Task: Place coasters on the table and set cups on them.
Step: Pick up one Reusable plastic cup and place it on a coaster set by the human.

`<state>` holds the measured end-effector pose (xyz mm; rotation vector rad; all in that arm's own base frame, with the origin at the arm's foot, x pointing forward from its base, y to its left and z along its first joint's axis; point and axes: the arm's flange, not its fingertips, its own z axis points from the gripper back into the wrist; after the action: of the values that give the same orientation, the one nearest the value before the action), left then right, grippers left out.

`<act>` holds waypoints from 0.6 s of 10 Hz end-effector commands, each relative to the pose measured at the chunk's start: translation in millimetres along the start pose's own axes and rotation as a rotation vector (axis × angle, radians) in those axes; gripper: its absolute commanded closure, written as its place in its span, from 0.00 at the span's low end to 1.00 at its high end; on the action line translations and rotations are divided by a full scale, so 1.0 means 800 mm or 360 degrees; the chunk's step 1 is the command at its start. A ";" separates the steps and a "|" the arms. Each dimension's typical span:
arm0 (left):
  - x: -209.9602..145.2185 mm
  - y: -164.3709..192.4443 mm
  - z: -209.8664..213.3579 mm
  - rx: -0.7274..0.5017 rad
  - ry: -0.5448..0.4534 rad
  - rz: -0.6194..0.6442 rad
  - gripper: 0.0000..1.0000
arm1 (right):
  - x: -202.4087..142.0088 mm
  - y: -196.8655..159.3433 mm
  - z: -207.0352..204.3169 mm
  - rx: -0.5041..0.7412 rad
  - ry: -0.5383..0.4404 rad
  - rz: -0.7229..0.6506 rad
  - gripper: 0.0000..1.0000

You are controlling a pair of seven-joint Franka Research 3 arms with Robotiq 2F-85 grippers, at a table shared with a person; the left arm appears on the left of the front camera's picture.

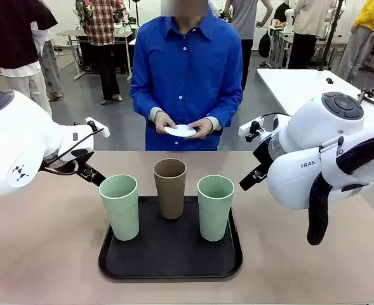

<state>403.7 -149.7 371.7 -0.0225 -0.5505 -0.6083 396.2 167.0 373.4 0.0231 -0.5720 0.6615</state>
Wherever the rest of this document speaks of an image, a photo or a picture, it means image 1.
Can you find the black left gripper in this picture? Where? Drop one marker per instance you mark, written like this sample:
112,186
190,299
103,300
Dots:
63,167

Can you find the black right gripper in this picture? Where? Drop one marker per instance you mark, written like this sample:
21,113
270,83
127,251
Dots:
264,154

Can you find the light green tall cup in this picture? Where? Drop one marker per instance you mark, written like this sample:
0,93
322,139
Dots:
215,216
123,216

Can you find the brown tall cup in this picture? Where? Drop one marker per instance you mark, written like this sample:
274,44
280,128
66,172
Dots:
170,197

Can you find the white scalloped paper coaster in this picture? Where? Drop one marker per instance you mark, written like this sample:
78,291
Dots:
180,131

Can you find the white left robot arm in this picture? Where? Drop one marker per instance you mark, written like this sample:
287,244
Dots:
15,143

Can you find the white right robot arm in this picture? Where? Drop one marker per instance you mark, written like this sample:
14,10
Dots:
317,127

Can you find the person's right forearm blue sleeve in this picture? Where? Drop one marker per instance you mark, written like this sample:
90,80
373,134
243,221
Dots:
142,111

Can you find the person's left forearm blue sleeve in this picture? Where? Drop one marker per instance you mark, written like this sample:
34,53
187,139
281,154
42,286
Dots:
228,114

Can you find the person's left hand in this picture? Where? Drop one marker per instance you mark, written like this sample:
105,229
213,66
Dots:
205,127

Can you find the person's right hand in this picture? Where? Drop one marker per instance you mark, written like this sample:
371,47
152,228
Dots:
162,122

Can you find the white side table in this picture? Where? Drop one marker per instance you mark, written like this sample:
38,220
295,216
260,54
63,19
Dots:
294,85

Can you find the black plastic tray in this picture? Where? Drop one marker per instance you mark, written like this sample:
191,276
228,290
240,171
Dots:
174,254

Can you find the bystander in grey trousers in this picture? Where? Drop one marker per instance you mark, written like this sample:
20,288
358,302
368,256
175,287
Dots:
51,70

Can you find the person in blue shirt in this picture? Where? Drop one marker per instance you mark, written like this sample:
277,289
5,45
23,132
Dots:
186,79

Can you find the small black clamp piece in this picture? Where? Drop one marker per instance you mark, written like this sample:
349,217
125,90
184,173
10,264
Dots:
329,80

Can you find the black hanging bag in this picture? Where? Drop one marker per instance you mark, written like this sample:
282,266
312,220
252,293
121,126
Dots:
264,46

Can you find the wooden desk white legs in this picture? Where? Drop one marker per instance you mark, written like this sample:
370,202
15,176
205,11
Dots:
70,32

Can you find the bystander in plaid shirt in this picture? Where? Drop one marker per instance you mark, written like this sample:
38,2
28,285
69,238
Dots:
101,25

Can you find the black tripod pole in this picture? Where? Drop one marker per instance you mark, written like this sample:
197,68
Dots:
331,38

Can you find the bystander in grey shirt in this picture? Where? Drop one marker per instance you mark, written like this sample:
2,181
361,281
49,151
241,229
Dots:
244,19

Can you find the small white background robot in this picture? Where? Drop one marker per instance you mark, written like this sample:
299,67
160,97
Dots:
289,19

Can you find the bystander in black shirt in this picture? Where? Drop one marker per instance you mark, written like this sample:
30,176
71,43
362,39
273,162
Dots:
12,31

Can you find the bystander in yellow hoodie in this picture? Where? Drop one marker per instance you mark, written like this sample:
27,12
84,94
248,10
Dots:
355,47

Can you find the seated bystander in black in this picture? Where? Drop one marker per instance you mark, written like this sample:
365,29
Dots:
282,12

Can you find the bystander in beige shirt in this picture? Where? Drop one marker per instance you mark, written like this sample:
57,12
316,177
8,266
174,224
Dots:
310,19

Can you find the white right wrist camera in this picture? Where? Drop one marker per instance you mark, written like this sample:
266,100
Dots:
248,126

